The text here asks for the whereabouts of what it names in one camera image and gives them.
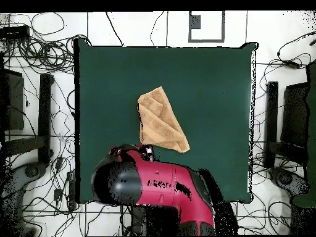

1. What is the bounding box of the tan terry towel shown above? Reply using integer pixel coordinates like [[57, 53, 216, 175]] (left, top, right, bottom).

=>
[[137, 86, 191, 154]]

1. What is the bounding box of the dark flat box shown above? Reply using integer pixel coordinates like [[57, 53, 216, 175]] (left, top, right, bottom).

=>
[[280, 82, 309, 148], [0, 68, 25, 131]]

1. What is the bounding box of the dark green table cloth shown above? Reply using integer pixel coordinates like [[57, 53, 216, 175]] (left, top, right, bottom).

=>
[[73, 38, 259, 204]]

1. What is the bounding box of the black power strip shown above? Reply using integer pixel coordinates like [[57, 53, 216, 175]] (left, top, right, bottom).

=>
[[66, 170, 78, 210]]

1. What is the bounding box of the black stand foot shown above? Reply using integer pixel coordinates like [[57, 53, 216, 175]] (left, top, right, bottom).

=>
[[263, 81, 307, 169], [4, 73, 54, 165]]

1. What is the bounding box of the small dark grey square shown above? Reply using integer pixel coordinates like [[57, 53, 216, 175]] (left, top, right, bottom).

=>
[[190, 14, 201, 30]]

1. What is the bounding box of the dark chair base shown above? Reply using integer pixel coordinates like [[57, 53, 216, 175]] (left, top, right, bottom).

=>
[[268, 167, 310, 198], [0, 161, 48, 236]]

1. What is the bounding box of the dark green draped cloth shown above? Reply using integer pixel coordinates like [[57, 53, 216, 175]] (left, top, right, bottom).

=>
[[292, 60, 316, 208]]

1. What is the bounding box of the thin black cable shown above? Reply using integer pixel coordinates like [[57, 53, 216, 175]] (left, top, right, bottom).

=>
[[150, 11, 165, 47], [105, 11, 124, 47]]

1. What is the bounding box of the grey square floor frame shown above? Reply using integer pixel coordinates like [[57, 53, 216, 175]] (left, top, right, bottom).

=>
[[188, 10, 226, 43]]

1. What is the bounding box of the black cable tangle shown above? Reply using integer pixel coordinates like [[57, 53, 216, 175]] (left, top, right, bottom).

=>
[[2, 34, 93, 75]]

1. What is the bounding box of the black adapter with cable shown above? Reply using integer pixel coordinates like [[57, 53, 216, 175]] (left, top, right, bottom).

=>
[[276, 30, 316, 70]]

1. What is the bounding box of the black box with cables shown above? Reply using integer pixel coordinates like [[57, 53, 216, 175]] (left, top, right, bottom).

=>
[[0, 25, 31, 40]]

